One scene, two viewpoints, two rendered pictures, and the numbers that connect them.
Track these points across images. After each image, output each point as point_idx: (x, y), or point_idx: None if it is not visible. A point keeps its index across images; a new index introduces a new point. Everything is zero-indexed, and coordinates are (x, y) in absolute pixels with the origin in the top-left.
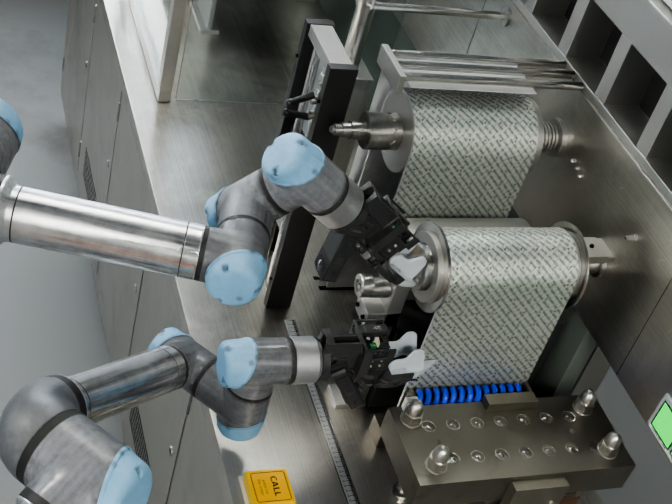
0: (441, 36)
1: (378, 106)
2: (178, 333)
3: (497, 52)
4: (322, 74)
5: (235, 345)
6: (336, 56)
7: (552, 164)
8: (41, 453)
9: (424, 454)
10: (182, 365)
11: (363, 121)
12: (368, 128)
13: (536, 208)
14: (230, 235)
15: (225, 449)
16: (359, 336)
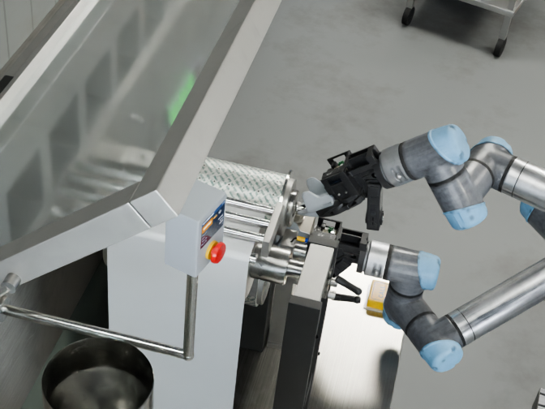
0: None
1: (234, 307)
2: (441, 342)
3: (10, 333)
4: (330, 269)
5: (433, 260)
6: (321, 254)
7: None
8: None
9: (298, 225)
10: (451, 312)
11: (289, 262)
12: (290, 255)
13: (87, 264)
14: (497, 152)
15: (398, 336)
16: (341, 231)
